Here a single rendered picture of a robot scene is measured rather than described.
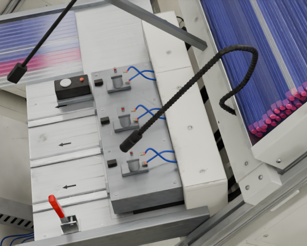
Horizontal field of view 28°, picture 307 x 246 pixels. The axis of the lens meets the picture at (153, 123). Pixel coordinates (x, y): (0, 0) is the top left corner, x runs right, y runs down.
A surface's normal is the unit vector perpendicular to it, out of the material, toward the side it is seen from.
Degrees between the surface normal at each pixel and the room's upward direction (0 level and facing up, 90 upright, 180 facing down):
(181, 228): 90
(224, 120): 90
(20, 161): 0
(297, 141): 90
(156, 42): 44
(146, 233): 90
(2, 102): 0
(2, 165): 0
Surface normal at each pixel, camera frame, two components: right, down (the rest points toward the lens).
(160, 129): -0.10, -0.64
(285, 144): 0.18, 0.74
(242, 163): -0.77, -0.31
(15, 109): 0.62, -0.59
